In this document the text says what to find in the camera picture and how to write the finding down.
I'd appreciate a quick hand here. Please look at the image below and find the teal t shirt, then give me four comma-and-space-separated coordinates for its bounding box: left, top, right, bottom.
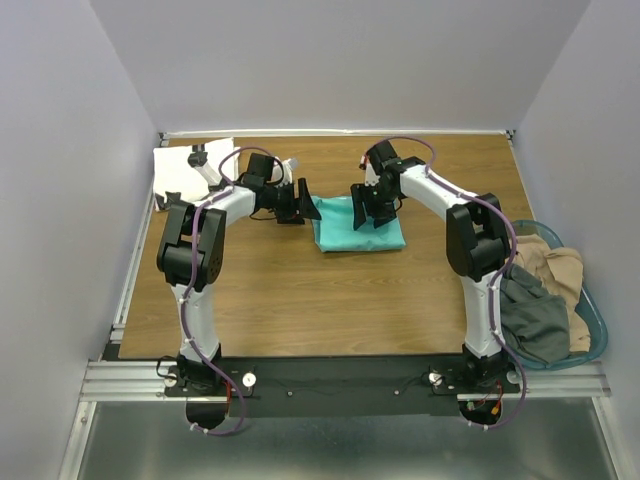
312, 196, 406, 253

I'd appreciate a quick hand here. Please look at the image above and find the aluminium rail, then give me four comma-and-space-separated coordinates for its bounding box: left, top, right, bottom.
80, 361, 611, 402
108, 188, 154, 344
159, 128, 515, 141

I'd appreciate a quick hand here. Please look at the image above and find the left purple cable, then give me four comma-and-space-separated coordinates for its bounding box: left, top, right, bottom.
179, 145, 281, 437

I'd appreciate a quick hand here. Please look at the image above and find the aluminium back rail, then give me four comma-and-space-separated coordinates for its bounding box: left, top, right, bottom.
159, 128, 515, 141

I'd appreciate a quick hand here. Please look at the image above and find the aluminium left side rail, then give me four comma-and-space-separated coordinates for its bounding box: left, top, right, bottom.
108, 188, 154, 344

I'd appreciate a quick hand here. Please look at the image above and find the folded white printed t shirt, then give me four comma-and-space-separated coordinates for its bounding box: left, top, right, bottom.
153, 137, 235, 211

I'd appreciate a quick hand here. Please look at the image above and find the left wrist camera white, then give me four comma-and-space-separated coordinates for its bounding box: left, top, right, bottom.
271, 158, 299, 187

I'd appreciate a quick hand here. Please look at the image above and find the beige t shirt in basket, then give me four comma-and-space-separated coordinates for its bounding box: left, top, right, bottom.
514, 234, 591, 353

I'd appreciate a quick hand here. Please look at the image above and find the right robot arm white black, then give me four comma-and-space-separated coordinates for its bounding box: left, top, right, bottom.
350, 139, 517, 392

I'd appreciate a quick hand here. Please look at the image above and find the grey t shirt in basket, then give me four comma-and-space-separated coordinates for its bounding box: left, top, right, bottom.
500, 265, 570, 366

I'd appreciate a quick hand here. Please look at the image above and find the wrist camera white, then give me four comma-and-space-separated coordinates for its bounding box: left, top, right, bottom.
271, 158, 299, 187
359, 155, 379, 186

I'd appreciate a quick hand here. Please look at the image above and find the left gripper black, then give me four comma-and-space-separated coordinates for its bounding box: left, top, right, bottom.
264, 178, 322, 225

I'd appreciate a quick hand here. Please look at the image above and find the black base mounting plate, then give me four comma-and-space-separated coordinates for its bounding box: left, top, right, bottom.
156, 354, 520, 419

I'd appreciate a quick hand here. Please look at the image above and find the teal plastic laundry basket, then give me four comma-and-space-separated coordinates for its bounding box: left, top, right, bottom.
513, 219, 609, 371

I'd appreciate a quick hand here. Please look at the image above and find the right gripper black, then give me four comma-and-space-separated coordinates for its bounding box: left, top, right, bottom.
349, 182, 397, 229

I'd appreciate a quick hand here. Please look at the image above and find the aluminium front rail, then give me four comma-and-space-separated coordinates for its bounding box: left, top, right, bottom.
80, 361, 611, 402

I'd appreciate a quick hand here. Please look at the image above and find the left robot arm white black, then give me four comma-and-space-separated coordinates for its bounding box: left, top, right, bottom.
156, 148, 321, 396

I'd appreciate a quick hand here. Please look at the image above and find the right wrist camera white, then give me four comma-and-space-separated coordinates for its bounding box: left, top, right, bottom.
359, 155, 379, 186

